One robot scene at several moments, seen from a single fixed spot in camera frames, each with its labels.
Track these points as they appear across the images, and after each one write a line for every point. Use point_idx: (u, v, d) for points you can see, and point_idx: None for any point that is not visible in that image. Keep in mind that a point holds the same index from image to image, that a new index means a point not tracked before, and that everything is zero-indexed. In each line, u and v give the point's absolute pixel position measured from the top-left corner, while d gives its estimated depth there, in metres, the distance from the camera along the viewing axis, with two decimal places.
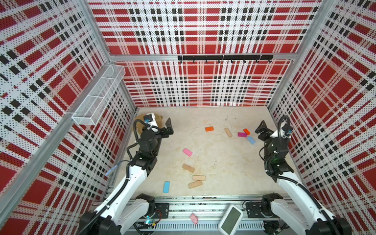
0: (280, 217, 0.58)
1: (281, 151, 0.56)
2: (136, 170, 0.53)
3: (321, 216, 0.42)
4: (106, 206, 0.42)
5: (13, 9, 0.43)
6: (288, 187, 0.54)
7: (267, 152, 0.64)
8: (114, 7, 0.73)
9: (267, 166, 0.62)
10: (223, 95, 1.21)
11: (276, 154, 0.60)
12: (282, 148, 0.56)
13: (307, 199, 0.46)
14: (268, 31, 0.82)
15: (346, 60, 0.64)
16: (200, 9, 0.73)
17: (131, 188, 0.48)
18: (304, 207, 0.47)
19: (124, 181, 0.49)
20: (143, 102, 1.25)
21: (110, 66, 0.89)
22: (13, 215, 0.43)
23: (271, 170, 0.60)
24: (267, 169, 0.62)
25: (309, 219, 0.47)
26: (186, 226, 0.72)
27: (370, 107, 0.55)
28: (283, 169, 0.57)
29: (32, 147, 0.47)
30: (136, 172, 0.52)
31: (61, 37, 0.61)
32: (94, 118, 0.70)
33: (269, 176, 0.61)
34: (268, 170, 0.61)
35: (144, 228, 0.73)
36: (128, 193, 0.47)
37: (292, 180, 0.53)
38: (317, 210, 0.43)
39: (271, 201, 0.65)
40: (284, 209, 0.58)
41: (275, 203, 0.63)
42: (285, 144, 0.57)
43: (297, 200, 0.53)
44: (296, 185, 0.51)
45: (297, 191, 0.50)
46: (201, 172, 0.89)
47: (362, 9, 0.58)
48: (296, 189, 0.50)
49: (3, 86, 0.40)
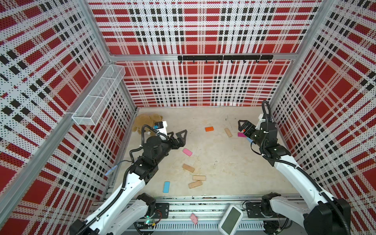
0: (282, 214, 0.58)
1: (270, 131, 0.59)
2: (134, 178, 0.51)
3: (322, 199, 0.41)
4: (96, 218, 0.41)
5: (13, 9, 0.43)
6: (286, 173, 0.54)
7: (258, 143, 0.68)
8: (114, 7, 0.73)
9: (262, 150, 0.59)
10: (223, 95, 1.21)
11: (267, 135, 0.61)
12: (270, 128, 0.58)
13: (306, 182, 0.46)
14: (268, 31, 0.82)
15: (346, 60, 0.64)
16: (200, 9, 0.73)
17: (126, 199, 0.47)
18: (304, 191, 0.46)
19: (118, 191, 0.47)
20: (143, 102, 1.25)
21: (110, 66, 0.89)
22: (13, 214, 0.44)
23: (268, 153, 0.58)
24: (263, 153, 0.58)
25: (310, 202, 0.44)
26: (186, 226, 0.72)
27: (370, 108, 0.55)
28: (280, 152, 0.55)
29: (32, 147, 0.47)
30: (132, 181, 0.50)
31: (61, 37, 0.61)
32: (94, 118, 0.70)
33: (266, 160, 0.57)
34: (264, 154, 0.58)
35: (144, 228, 0.73)
36: (121, 204, 0.46)
37: (291, 163, 0.51)
38: (317, 193, 0.43)
39: (270, 199, 0.65)
40: (282, 203, 0.59)
41: (275, 200, 0.63)
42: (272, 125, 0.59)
43: (296, 185, 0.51)
44: (295, 169, 0.49)
45: (296, 174, 0.49)
46: (201, 173, 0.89)
47: (363, 9, 0.58)
48: (295, 173, 0.49)
49: (4, 86, 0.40)
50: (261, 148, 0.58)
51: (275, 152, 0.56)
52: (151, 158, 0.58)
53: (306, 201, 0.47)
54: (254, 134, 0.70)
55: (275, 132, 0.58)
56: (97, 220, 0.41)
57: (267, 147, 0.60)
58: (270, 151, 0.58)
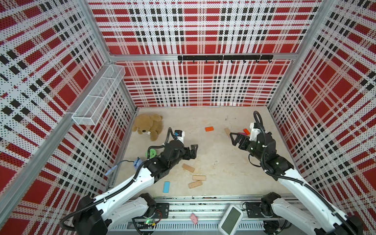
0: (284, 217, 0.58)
1: (269, 144, 0.56)
2: (146, 175, 0.52)
3: (336, 220, 0.40)
4: (103, 199, 0.43)
5: (13, 9, 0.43)
6: (292, 188, 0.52)
7: (256, 155, 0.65)
8: (114, 7, 0.73)
9: (264, 166, 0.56)
10: (223, 95, 1.21)
11: (267, 149, 0.58)
12: (268, 141, 0.55)
13: (317, 200, 0.44)
14: (268, 31, 0.82)
15: (346, 60, 0.64)
16: (200, 8, 0.73)
17: (133, 191, 0.49)
18: (315, 210, 0.45)
19: (129, 181, 0.49)
20: (143, 102, 1.25)
21: (110, 66, 0.89)
22: (13, 214, 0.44)
23: (270, 168, 0.55)
24: (265, 169, 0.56)
25: (324, 223, 0.43)
26: (186, 226, 0.72)
27: (370, 107, 0.55)
28: (283, 165, 0.53)
29: (32, 147, 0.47)
30: (144, 176, 0.51)
31: (61, 37, 0.61)
32: (94, 118, 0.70)
33: (270, 176, 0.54)
34: (267, 170, 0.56)
35: (144, 228, 0.73)
36: (129, 194, 0.47)
37: (298, 180, 0.49)
38: (329, 213, 0.41)
39: (272, 202, 0.64)
40: (286, 208, 0.58)
41: (277, 205, 0.62)
42: (269, 137, 0.56)
43: (304, 201, 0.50)
44: (303, 186, 0.47)
45: (305, 192, 0.46)
46: (201, 173, 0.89)
47: (363, 9, 0.58)
48: (304, 191, 0.47)
49: (3, 86, 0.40)
50: (262, 163, 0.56)
51: (278, 165, 0.53)
52: (167, 160, 0.60)
53: (318, 220, 0.49)
54: (250, 146, 0.67)
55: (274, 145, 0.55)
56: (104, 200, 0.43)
57: (268, 161, 0.56)
58: (272, 165, 0.55)
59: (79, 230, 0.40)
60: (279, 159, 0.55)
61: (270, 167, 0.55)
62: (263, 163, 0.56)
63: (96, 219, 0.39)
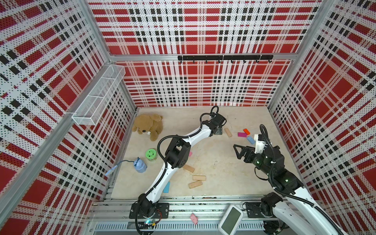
0: (282, 220, 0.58)
1: (277, 160, 0.54)
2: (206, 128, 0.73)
3: None
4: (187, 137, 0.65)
5: (13, 9, 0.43)
6: (300, 207, 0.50)
7: (264, 169, 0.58)
8: (114, 7, 0.73)
9: (272, 183, 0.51)
10: (223, 95, 1.21)
11: (275, 166, 0.56)
12: (277, 157, 0.53)
13: (327, 225, 0.44)
14: (268, 31, 0.82)
15: (346, 60, 0.64)
16: (200, 8, 0.73)
17: (201, 136, 0.71)
18: (322, 232, 0.46)
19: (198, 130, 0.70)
20: (143, 102, 1.25)
21: (110, 66, 0.89)
22: (13, 214, 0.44)
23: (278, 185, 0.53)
24: (273, 186, 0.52)
25: None
26: (187, 226, 0.72)
27: (370, 108, 0.55)
28: (292, 182, 0.52)
29: (32, 147, 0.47)
30: (206, 128, 0.73)
31: (61, 37, 0.61)
32: (94, 118, 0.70)
33: (279, 194, 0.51)
34: (276, 187, 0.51)
35: (144, 228, 0.73)
36: (198, 138, 0.69)
37: (308, 201, 0.48)
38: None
39: (273, 206, 0.64)
40: (288, 216, 0.59)
41: (279, 210, 0.62)
42: (277, 152, 0.54)
43: (312, 222, 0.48)
44: (313, 208, 0.47)
45: (315, 215, 0.46)
46: (201, 172, 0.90)
47: (362, 9, 0.58)
48: (314, 214, 0.46)
49: (3, 86, 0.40)
50: (270, 181, 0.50)
51: (288, 183, 0.52)
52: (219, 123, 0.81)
53: None
54: (255, 159, 0.65)
55: (282, 160, 0.53)
56: (188, 138, 0.64)
57: (275, 176, 0.57)
58: (281, 181, 0.53)
59: (171, 157, 0.68)
60: (288, 174, 0.54)
61: (278, 183, 0.53)
62: (271, 181, 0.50)
63: (187, 145, 0.61)
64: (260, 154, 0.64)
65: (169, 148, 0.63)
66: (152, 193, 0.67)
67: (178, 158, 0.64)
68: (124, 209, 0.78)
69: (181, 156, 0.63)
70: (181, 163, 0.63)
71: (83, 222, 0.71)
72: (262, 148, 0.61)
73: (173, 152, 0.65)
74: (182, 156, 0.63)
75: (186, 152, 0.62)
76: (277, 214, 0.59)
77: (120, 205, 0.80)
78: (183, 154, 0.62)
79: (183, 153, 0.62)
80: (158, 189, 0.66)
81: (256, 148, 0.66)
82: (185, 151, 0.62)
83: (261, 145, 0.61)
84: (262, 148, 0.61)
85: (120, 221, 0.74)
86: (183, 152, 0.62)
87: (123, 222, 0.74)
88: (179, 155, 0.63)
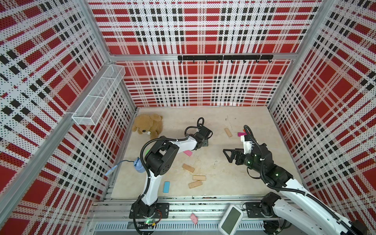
0: (285, 218, 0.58)
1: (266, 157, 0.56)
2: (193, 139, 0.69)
3: (342, 228, 0.41)
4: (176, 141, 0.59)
5: (13, 9, 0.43)
6: (293, 199, 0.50)
7: (256, 168, 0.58)
8: (114, 7, 0.73)
9: (265, 179, 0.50)
10: (223, 94, 1.21)
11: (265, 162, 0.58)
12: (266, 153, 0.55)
13: (321, 211, 0.45)
14: (268, 31, 0.82)
15: (346, 59, 0.64)
16: (200, 8, 0.73)
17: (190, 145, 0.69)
18: (319, 219, 0.46)
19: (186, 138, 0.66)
20: (143, 102, 1.25)
21: (110, 66, 0.89)
22: (13, 214, 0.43)
23: (270, 180, 0.55)
24: (266, 182, 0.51)
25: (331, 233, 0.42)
26: (186, 226, 0.72)
27: (370, 107, 0.55)
28: (283, 176, 0.54)
29: (32, 147, 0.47)
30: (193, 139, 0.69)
31: (61, 37, 0.61)
32: (94, 118, 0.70)
33: (273, 189, 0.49)
34: (268, 183, 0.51)
35: (144, 228, 0.73)
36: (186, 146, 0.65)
37: (299, 191, 0.50)
38: (335, 221, 0.42)
39: (273, 206, 0.64)
40: (288, 212, 0.59)
41: (279, 208, 0.62)
42: (265, 148, 0.57)
43: (308, 212, 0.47)
44: (305, 196, 0.48)
45: (308, 202, 0.47)
46: (201, 172, 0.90)
47: (363, 9, 0.58)
48: (307, 201, 0.47)
49: (3, 86, 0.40)
50: (263, 177, 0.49)
51: (278, 177, 0.54)
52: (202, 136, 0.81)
53: (323, 227, 0.49)
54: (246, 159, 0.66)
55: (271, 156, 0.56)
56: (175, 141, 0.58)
57: (267, 173, 0.57)
58: (272, 176, 0.55)
59: (152, 161, 0.56)
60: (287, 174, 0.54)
61: (270, 178, 0.55)
62: (263, 177, 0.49)
63: (175, 147, 0.55)
64: (249, 154, 0.66)
65: (152, 150, 0.57)
66: (146, 198, 0.66)
67: (161, 163, 0.54)
68: (123, 209, 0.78)
69: (165, 161, 0.54)
70: (164, 170, 0.55)
71: (83, 222, 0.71)
72: (250, 147, 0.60)
73: (154, 154, 0.56)
74: (165, 161, 0.54)
75: (171, 154, 0.54)
76: (278, 213, 0.63)
77: (120, 205, 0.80)
78: (167, 158, 0.54)
79: (167, 157, 0.54)
80: (149, 192, 0.63)
81: (245, 149, 0.68)
82: (171, 153, 0.54)
83: (248, 145, 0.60)
84: (250, 148, 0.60)
85: (120, 221, 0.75)
86: (168, 154, 0.54)
87: (123, 222, 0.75)
88: (162, 159, 0.55)
